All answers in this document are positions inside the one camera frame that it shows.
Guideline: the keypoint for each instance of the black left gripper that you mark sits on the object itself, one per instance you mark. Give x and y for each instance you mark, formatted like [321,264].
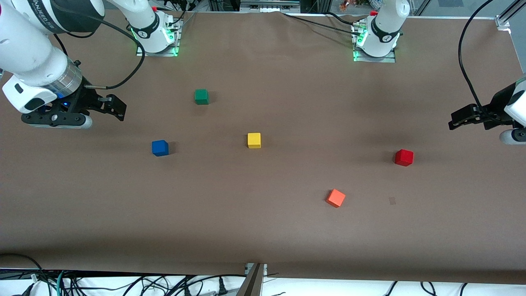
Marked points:
[496,106]

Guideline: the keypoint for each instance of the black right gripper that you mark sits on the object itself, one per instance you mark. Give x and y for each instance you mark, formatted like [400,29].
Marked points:
[86,100]

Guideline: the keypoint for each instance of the blue wooden block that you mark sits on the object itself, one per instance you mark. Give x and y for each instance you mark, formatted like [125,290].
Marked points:
[160,148]

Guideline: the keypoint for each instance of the red wooden block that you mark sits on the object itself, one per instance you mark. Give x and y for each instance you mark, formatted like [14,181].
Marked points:
[404,158]

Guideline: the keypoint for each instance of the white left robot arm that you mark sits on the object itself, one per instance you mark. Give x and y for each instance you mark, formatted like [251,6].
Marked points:
[386,24]

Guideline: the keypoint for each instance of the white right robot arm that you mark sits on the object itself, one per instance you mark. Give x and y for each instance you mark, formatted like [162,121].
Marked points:
[28,49]

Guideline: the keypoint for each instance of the green wooden block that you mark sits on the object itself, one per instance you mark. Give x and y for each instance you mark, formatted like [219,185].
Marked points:
[201,97]

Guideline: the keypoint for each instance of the yellow wooden block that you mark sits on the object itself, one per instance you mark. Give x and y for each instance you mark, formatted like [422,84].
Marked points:
[254,140]

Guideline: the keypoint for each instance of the orange wooden block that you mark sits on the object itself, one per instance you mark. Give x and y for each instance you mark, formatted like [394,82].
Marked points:
[335,198]

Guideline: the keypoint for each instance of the colourful small toys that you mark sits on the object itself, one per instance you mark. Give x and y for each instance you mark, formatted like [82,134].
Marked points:
[353,4]

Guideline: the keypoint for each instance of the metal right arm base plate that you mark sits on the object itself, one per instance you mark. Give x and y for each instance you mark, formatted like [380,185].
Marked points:
[164,54]

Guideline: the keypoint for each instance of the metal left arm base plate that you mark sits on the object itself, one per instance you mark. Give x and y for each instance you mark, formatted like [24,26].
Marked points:
[378,60]

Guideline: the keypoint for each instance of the silver metal rail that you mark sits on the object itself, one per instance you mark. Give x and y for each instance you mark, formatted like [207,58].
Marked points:
[269,5]

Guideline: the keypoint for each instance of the metal post with bracket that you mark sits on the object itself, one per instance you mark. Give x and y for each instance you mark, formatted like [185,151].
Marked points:
[251,283]

